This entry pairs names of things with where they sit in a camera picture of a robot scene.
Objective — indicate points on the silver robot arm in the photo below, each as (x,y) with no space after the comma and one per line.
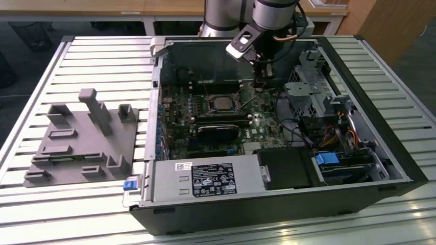
(272,12)

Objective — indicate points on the silver power supply unit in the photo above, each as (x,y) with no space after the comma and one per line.
(169,183)

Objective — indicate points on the blue disk carrier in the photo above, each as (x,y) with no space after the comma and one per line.
(326,159)

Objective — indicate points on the black mesh bin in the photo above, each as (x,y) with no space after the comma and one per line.
(30,35)

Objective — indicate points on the metal locking lever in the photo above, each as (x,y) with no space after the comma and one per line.
(249,101)
(205,88)

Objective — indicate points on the green motherboard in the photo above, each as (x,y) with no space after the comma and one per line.
(265,127)

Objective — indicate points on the blue case latch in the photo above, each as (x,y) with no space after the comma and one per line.
(130,185)

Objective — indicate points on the black PC case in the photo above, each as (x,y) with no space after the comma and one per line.
(237,217)

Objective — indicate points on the grey parts rack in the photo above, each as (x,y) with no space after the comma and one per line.
(85,143)

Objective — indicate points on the black RAM slots block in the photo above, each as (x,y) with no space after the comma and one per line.
(217,86)

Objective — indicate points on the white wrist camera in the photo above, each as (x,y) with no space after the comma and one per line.
(241,43)

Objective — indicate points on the silver CPU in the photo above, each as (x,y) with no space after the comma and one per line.
(222,103)

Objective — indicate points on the silver chipset heatsink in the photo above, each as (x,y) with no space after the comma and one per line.
(252,148)

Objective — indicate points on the metal drive cage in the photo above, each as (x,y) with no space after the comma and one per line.
(302,102)

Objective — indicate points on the black RAM stick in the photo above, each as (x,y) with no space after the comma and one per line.
(221,117)
(222,122)

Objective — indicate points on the black fan shroud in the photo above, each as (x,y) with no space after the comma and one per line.
(285,168)

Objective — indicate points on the black graphics card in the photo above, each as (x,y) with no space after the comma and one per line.
(217,132)

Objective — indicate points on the green RAM stick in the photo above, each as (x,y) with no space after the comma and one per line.
(64,158)

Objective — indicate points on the wooden cabinet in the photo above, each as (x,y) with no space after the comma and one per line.
(384,25)

